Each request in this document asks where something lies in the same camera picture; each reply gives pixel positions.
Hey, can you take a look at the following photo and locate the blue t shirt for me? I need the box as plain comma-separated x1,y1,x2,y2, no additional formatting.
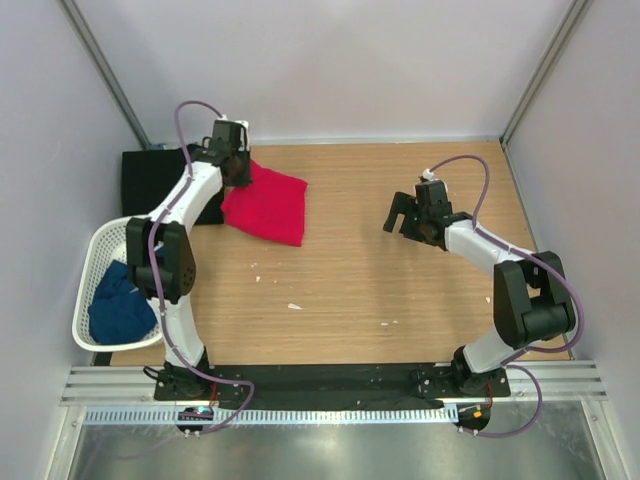
88,260,157,345

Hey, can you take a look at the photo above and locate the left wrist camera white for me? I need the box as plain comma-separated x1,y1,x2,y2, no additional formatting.
220,115,250,150

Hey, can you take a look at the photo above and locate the aluminium rail frame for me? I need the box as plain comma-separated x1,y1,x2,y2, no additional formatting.
60,360,608,406

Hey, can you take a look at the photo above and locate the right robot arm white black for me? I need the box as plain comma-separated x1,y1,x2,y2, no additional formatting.
383,180,577,396

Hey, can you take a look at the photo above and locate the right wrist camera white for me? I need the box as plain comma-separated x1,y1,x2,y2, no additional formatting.
420,169,437,182

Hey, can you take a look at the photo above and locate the white slotted cable duct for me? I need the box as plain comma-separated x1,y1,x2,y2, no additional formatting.
84,404,458,427

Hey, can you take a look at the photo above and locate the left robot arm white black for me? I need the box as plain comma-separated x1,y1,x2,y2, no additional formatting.
125,117,251,400

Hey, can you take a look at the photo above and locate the left aluminium corner post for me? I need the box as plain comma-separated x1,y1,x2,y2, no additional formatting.
58,0,151,149

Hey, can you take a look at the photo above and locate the aluminium corner post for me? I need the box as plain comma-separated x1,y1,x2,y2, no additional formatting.
499,0,596,146
58,0,151,149

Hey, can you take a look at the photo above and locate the red t shirt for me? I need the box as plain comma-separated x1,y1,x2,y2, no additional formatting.
221,160,308,247

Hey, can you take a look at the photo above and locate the folded black t shirt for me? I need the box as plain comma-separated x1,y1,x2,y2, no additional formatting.
120,148,225,229

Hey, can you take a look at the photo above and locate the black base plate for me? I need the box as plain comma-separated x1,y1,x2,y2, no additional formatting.
143,363,511,411

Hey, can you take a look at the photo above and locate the white plastic laundry basket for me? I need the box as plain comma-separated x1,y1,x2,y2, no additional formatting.
72,217,163,352

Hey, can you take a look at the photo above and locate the right aluminium corner post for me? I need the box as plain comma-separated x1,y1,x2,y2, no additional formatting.
499,0,596,146

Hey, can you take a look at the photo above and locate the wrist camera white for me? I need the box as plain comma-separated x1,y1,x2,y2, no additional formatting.
420,169,437,182
220,115,250,150

